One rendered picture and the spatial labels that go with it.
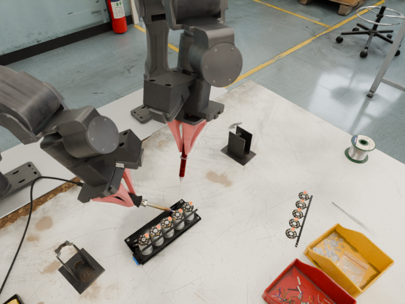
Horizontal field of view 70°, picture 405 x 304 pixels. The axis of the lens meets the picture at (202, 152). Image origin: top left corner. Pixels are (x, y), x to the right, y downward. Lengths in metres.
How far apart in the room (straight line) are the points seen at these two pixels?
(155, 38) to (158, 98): 0.36
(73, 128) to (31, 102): 0.07
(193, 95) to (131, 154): 0.13
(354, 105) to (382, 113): 0.19
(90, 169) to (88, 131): 0.09
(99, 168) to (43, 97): 0.14
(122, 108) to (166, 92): 0.61
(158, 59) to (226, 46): 0.43
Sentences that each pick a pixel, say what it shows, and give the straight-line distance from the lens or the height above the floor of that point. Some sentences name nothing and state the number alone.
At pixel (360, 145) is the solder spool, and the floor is 0.80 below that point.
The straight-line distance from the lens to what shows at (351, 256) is 0.71.
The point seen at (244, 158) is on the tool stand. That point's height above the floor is 0.75.
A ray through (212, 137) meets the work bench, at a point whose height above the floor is 0.75.
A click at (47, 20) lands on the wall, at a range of 3.19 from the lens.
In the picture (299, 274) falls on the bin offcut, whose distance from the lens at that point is 0.66.
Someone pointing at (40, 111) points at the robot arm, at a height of 1.08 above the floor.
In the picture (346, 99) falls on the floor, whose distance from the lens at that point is 2.51.
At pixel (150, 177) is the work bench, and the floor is 0.75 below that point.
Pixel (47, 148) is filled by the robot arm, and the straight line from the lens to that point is 0.50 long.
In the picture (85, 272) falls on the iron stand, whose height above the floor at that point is 0.75.
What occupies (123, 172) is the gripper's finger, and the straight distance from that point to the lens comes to 0.56.
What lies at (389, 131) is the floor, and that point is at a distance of 2.35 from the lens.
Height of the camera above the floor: 1.34
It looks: 47 degrees down
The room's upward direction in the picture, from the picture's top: straight up
